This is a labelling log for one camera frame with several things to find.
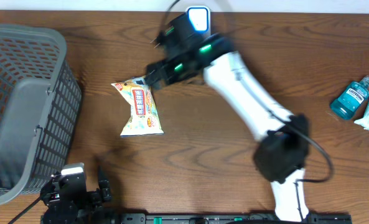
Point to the yellow snack chip bag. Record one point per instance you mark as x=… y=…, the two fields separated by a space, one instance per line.
x=144 y=119

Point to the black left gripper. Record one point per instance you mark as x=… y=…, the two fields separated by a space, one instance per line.
x=96 y=197

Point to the white barcode scanner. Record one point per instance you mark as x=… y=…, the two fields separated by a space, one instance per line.
x=199 y=17

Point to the grey plastic shopping basket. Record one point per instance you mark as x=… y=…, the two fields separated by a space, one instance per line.
x=40 y=102

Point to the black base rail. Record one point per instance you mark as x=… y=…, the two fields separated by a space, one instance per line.
x=312 y=218

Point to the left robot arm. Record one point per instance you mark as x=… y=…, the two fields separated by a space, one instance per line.
x=69 y=202

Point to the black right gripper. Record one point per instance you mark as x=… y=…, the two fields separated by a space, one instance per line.
x=166 y=78

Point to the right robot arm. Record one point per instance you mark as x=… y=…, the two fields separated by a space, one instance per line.
x=280 y=156

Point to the blue Listerine mouthwash bottle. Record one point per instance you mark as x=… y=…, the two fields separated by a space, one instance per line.
x=351 y=99

